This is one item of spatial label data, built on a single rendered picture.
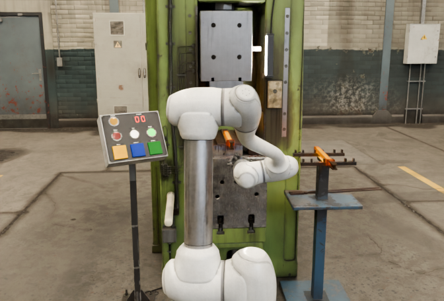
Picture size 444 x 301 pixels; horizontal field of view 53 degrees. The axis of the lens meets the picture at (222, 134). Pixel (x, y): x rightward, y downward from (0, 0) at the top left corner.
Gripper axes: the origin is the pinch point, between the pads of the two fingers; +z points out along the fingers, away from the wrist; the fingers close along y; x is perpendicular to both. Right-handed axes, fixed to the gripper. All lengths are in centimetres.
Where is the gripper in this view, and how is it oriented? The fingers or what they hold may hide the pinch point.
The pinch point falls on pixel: (236, 156)
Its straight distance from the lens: 232.9
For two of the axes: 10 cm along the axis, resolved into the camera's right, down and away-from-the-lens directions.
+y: 10.0, -0.2, 0.8
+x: 0.0, -9.8, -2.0
